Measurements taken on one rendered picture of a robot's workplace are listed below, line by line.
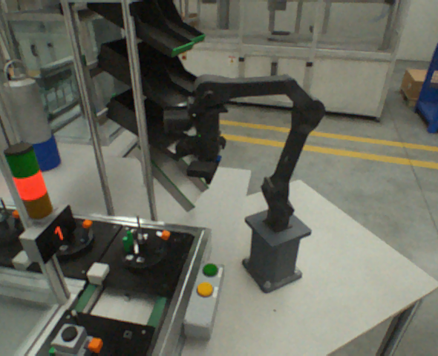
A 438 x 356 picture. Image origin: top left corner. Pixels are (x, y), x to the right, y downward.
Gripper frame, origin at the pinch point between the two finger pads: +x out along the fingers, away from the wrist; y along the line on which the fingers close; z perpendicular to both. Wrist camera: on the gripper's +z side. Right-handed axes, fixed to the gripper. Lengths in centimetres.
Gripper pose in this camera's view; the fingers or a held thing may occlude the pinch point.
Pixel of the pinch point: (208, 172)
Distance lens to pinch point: 83.6
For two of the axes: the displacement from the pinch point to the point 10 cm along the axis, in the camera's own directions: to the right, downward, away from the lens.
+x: 0.0, 8.5, 5.2
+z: -9.8, -1.0, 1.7
